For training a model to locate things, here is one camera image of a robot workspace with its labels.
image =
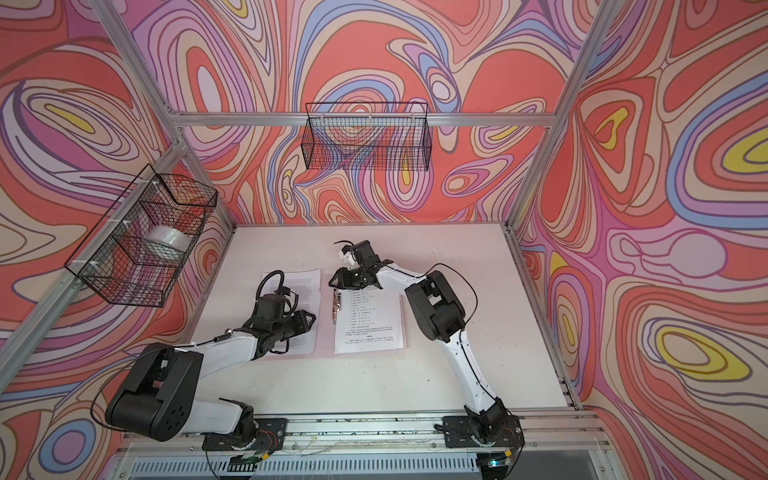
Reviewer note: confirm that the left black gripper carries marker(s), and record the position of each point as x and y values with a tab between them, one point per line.
301	320

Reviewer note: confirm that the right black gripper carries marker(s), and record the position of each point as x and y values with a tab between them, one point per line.
343	278

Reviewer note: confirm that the printed paper sheet top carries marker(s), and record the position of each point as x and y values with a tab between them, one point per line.
307	285

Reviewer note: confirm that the printed paper sheet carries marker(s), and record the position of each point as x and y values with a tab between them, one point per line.
307	285
369	320

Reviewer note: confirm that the printed paper sheet bottom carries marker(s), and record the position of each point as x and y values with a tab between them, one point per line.
369	320

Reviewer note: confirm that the pink folder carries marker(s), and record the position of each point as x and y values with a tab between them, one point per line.
326	330

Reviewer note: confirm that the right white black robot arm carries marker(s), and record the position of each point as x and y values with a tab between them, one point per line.
442	318

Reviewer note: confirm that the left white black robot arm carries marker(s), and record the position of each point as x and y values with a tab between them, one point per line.
158	397

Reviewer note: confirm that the metal folder clip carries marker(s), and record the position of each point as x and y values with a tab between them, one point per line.
336	305

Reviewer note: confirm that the white tape roll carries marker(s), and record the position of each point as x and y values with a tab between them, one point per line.
167	243

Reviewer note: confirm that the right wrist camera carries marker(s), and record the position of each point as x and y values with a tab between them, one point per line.
359	256

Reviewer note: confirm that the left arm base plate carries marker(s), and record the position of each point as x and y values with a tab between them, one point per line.
260	434

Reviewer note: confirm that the black wire basket back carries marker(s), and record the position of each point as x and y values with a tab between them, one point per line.
367	135

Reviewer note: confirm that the black wire basket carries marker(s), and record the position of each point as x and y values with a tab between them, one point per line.
367	135
156	222

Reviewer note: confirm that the black wire basket left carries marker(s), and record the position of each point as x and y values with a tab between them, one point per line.
156	222

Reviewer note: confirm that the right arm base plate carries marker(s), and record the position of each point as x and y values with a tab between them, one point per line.
458	433

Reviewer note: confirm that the aluminium mounting rail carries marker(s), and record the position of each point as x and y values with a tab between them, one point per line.
413	432

